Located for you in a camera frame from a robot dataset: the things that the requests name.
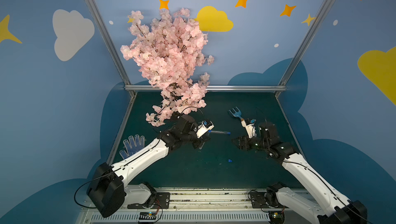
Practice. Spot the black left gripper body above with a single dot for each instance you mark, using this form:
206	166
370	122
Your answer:
200	140

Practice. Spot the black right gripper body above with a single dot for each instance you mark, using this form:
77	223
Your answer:
247	142

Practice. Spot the clear test tube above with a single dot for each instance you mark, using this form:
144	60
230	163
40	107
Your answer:
219	132

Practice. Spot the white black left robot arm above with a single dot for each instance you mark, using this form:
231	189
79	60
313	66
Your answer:
108	189

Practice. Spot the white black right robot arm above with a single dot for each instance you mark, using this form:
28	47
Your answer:
330	206

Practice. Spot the blue toy garden fork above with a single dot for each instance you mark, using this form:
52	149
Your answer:
236	112

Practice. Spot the blue dotted work glove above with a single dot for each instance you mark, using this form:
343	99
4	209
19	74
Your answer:
132	145

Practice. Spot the right controller board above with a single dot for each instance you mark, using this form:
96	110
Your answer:
276	218

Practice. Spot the controller board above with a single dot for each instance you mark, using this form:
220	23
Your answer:
276	218
147	217

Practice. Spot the pink cherry blossom tree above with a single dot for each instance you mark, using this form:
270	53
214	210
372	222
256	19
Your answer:
167	53

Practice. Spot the left controller board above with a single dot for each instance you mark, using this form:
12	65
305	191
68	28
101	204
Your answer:
147	217

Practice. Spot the dark tree base plate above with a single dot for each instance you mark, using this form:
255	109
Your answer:
175	117

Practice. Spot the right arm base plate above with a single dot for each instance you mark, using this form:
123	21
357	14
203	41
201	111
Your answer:
261	200

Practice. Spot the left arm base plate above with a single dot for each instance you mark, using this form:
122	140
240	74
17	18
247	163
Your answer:
160	199

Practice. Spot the aluminium front rail base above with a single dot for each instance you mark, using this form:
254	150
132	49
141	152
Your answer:
199	206

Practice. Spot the aluminium frame post right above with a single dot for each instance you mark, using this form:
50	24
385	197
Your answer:
308	38

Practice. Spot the aluminium frame post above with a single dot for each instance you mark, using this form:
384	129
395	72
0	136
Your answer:
308	38
94	11

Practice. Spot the aluminium frame post left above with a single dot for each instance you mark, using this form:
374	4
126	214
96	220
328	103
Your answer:
94	11

